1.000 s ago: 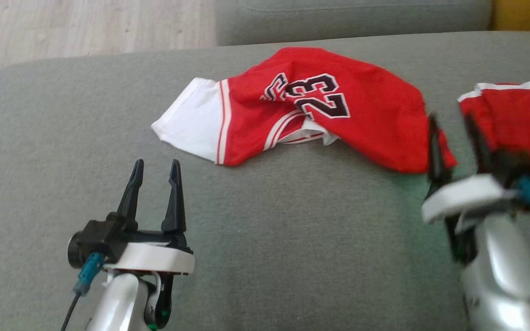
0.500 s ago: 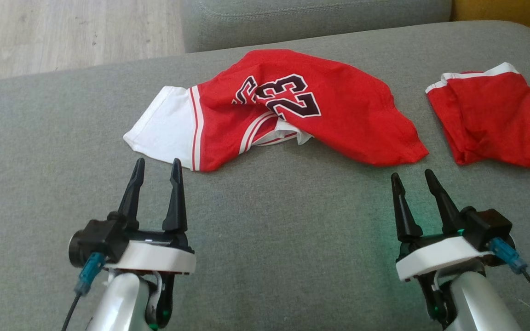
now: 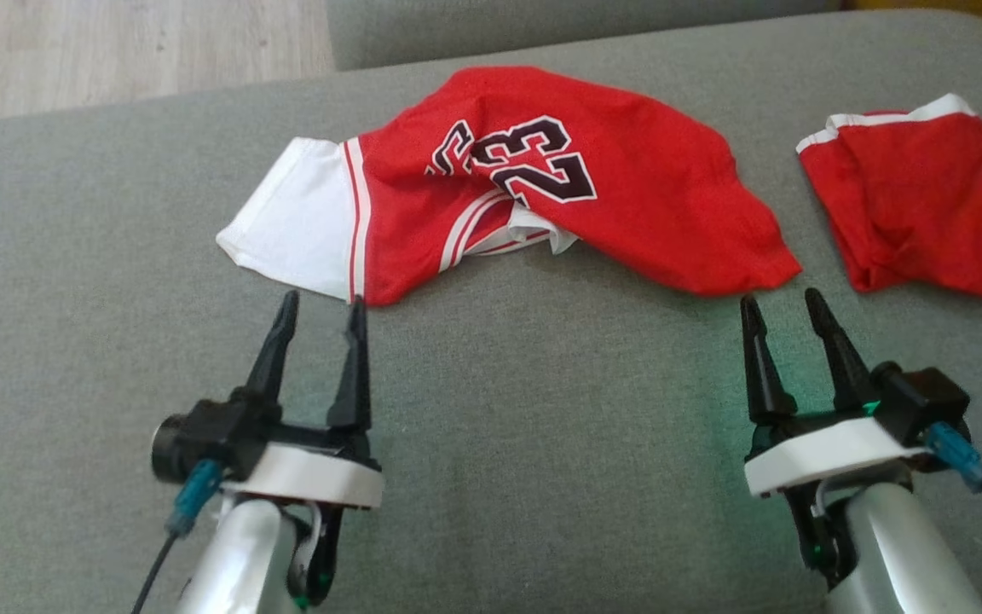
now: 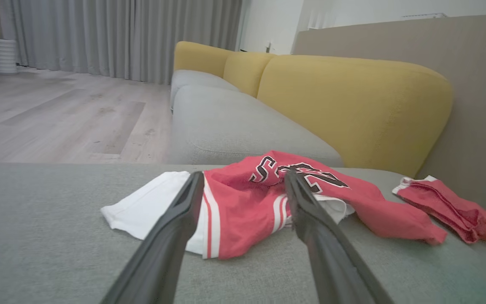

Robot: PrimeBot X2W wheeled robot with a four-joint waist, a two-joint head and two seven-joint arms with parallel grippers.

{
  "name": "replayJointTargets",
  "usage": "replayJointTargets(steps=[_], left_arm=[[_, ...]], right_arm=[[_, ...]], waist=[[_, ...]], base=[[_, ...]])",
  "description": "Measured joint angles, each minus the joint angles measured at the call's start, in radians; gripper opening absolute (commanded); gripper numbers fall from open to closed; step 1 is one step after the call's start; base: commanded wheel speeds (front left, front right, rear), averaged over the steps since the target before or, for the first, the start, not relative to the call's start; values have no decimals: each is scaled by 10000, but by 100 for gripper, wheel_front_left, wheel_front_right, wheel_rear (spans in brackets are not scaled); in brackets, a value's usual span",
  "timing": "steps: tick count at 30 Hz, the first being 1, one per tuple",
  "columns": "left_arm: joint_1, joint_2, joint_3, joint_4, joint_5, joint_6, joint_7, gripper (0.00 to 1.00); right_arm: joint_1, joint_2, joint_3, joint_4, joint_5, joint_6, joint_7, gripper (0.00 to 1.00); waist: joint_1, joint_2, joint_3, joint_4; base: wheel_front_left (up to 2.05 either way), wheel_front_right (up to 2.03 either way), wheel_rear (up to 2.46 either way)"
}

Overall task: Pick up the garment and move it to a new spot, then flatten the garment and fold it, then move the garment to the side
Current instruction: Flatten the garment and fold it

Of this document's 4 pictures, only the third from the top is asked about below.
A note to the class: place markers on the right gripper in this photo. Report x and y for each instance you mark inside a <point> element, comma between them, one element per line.
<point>823,448</point>

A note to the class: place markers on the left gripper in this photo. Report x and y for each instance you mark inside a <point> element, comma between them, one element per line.
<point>320,477</point>

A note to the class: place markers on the red shorts with white stripes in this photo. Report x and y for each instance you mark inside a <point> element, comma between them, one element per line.
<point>926,205</point>

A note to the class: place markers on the red jersey with white sleeves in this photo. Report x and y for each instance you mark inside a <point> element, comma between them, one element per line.
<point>644,170</point>

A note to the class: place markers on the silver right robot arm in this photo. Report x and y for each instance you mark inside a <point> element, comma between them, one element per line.
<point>909,554</point>

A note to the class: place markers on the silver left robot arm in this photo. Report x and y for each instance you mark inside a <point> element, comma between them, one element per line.
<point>235,563</point>

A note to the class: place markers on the large grey sofa seat cushion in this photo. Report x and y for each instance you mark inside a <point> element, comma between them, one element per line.
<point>542,426</point>

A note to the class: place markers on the wide yellow sofa back cushion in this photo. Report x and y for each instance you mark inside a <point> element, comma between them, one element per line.
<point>968,10</point>

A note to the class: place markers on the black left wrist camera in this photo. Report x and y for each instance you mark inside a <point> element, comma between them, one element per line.
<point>210,435</point>

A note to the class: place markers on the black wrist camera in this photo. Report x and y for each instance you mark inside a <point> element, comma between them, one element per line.
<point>926,401</point>
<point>210,435</point>

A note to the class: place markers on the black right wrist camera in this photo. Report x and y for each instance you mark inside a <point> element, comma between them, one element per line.
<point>926,401</point>

